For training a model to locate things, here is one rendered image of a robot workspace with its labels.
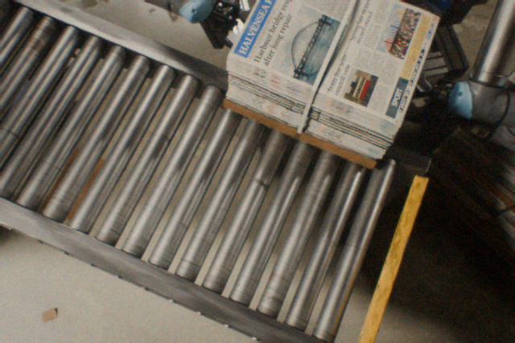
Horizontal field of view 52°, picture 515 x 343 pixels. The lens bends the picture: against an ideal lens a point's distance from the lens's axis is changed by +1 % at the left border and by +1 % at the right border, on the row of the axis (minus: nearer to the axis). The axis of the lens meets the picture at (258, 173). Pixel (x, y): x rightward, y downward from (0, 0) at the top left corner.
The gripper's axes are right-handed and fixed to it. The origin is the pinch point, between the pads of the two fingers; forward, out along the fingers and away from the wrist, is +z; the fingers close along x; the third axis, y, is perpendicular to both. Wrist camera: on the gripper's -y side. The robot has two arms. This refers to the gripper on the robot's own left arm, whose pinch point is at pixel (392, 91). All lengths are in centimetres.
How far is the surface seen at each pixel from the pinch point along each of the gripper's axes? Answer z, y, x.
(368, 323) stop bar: -12, -1, 56
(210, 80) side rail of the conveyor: 42.3, 0.1, 17.0
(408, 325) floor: -44, -81, 32
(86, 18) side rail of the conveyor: 78, 0, 14
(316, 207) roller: 6.9, -1.9, 36.2
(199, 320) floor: 26, -84, 59
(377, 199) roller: -5.4, -0.9, 28.9
